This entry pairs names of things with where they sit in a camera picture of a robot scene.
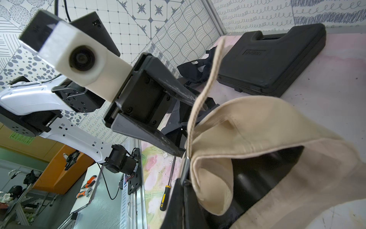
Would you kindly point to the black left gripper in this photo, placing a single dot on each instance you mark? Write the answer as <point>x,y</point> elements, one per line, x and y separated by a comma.
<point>142,102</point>

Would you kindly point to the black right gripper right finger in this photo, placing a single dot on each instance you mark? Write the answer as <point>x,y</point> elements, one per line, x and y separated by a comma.
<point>193,216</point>

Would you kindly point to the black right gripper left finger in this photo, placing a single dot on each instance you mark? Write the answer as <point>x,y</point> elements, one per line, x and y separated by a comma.
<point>174,216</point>

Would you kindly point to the beige baseball cap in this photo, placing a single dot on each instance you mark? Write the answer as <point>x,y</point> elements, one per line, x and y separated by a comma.
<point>256,162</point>

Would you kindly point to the navy baseball cap metal buckle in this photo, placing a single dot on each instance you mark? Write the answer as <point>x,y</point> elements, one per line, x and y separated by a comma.
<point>197,71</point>

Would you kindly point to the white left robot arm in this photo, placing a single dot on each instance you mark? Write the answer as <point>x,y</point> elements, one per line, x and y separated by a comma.
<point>35,109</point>

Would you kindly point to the orange cabinet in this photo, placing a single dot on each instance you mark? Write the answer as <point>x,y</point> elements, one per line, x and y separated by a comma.
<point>55,179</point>

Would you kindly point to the black plastic tool case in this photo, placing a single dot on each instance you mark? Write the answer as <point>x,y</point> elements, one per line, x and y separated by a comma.
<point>261,64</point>

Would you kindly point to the yellow handled screwdriver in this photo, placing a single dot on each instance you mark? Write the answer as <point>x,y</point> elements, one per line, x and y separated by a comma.
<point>165,198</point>

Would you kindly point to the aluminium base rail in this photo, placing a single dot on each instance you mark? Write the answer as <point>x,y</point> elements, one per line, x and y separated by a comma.
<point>114,204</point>

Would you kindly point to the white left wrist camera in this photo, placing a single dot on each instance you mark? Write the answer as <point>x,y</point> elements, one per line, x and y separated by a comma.
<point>82,50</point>

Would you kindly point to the orange handled pliers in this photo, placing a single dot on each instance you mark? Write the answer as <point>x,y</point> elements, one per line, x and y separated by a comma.
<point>90,182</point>

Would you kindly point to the orange handled cutters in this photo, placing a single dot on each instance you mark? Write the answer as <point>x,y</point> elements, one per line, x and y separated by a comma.
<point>85,193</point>

